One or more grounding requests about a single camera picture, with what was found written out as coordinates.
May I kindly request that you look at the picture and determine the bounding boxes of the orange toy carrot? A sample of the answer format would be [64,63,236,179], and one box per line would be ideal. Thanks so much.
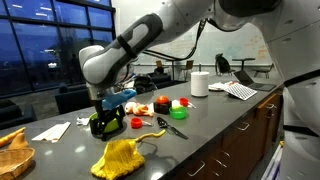
[0,126,27,149]

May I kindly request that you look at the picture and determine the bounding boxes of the orange plush toy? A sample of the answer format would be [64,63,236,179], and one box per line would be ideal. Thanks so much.
[124,101,155,118]

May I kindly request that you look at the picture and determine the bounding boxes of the brown wooden cabinet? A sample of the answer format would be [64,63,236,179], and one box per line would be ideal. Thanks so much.
[166,87,284,180]

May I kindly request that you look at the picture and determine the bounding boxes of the tan toy gourd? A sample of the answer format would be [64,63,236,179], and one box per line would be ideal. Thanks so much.
[7,132,30,150]

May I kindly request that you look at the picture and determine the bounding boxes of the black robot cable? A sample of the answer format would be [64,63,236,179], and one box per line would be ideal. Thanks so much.
[143,19,208,63]

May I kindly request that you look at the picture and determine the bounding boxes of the black grey backpack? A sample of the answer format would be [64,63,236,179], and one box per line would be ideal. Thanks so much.
[133,73,158,95]

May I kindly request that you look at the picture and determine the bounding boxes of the small green bowl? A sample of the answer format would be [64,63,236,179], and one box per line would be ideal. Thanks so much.
[168,106,188,120]

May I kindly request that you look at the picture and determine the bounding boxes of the yellow knitted cloth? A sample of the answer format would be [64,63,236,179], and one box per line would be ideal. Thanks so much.
[90,129,167,180]

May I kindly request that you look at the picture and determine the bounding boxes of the white cylinder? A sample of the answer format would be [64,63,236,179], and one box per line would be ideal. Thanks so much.
[190,70,211,98]

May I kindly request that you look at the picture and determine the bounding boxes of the white computer keyboard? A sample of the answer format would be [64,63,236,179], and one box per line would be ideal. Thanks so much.
[223,82,258,101]

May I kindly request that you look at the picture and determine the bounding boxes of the white blue flat boards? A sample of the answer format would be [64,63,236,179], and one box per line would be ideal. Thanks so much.
[261,139,284,180]

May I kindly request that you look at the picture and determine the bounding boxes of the dark open laptop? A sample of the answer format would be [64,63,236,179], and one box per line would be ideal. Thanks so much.
[233,69,278,93]

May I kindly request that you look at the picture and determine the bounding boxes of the dark round cafe table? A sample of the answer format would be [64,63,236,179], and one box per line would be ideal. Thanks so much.
[232,57,256,71]
[165,59,181,81]

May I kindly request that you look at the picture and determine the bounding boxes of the orange ball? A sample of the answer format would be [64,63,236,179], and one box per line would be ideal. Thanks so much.
[155,95,170,105]

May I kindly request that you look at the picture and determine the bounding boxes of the red white-handled measuring cup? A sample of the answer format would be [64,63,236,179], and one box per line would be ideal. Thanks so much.
[178,97,198,110]

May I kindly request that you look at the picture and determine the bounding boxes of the black plastic spoon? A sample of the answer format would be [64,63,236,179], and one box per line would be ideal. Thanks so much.
[156,116,189,140]

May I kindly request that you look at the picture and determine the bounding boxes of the dark blue armchair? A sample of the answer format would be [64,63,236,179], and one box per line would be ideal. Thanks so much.
[148,73,181,89]

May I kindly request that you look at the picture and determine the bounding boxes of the white wall whiteboard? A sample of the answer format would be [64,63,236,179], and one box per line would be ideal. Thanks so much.
[133,23,273,66]

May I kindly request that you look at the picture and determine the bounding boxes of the dark blue sofa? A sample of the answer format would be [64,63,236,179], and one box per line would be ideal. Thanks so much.
[54,84,93,115]
[0,99,38,131]

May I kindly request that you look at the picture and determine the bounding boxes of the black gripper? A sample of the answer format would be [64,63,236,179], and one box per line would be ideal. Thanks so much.
[89,99,126,141]

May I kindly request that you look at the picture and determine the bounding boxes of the lime green spouted bowl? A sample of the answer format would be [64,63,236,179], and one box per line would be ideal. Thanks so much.
[88,111,125,134]

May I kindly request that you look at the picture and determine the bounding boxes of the stack of white papers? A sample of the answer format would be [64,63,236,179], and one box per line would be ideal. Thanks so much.
[208,80,234,92]

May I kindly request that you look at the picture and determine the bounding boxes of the crumpled white wrapper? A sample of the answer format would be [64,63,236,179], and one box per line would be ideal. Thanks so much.
[75,116,90,127]

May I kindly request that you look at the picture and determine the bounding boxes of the woven wicker basket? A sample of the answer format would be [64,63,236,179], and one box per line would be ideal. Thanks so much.
[0,147,36,180]

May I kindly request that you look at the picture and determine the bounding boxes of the black office chair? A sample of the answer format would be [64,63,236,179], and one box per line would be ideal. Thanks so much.
[214,53,236,77]

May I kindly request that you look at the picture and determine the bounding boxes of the red short-handled measuring cup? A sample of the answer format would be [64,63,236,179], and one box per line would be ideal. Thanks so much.
[130,117,154,130]

